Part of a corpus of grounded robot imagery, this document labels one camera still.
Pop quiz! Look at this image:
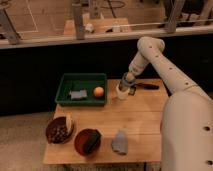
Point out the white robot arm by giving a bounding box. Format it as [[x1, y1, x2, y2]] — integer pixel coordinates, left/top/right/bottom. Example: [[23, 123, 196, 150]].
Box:
[[116, 37, 213, 171]]

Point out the orange fruit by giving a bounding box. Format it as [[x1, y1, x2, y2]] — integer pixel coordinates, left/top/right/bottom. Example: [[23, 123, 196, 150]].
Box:
[[93, 87, 104, 98]]

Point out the crumpled blue cloth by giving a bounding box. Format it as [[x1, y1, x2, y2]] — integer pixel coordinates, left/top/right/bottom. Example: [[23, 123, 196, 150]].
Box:
[[111, 130, 128, 155]]

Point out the dark green sponge block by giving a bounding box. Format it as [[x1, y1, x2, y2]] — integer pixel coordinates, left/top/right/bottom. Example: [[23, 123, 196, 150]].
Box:
[[83, 130, 101, 154]]

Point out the wooden folding table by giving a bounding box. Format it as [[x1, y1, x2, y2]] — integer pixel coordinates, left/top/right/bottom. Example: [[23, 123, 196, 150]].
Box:
[[43, 79, 168, 164]]

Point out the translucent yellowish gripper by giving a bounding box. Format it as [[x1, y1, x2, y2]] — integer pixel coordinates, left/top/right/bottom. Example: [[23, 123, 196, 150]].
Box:
[[119, 72, 136, 91]]

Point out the red bowl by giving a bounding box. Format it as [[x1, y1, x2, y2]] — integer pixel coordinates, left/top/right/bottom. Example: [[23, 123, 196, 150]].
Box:
[[74, 129, 101, 157]]

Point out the dark brown bowl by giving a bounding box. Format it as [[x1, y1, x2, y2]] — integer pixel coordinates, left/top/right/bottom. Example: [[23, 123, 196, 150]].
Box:
[[45, 116, 75, 144]]

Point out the white cup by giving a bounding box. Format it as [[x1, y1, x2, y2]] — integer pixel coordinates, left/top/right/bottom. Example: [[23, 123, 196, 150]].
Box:
[[116, 86, 130, 100]]

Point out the black peeler tool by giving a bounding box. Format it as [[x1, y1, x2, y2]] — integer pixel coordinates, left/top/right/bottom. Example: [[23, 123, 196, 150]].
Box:
[[128, 83, 159, 96]]

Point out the blue sponge in tray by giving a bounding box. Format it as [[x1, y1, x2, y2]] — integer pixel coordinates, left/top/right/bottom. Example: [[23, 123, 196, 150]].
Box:
[[69, 90, 87, 100]]

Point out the wooden background table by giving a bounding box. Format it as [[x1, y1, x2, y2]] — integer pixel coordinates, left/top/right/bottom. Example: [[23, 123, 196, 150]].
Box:
[[63, 18, 131, 36]]

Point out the green plastic tray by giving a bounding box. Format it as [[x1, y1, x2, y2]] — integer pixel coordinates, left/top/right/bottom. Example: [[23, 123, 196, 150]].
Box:
[[55, 73, 107, 106]]

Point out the banana slice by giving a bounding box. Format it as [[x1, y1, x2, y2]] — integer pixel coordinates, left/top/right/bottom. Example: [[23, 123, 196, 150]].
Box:
[[66, 115, 72, 134]]

